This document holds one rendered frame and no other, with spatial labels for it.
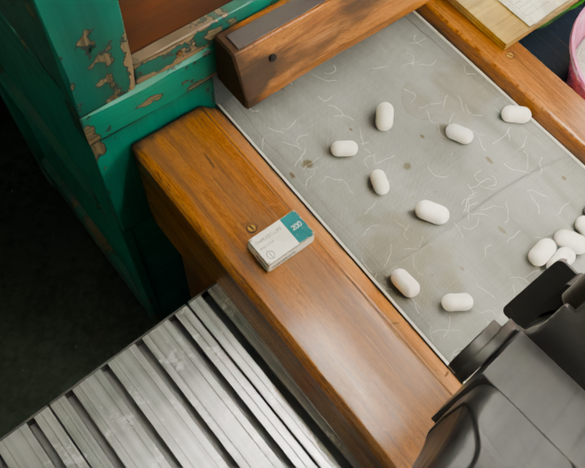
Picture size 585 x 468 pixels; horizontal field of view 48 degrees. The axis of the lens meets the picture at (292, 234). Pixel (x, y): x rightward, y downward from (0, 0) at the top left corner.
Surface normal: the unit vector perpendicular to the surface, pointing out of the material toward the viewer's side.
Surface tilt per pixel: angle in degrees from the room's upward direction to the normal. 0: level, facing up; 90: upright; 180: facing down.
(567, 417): 21
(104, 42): 90
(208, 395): 0
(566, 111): 0
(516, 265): 0
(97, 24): 90
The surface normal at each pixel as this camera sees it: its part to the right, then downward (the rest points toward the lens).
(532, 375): 0.33, -0.62
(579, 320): -0.52, 0.15
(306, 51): 0.60, 0.49
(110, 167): 0.62, 0.72
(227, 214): 0.06, -0.44
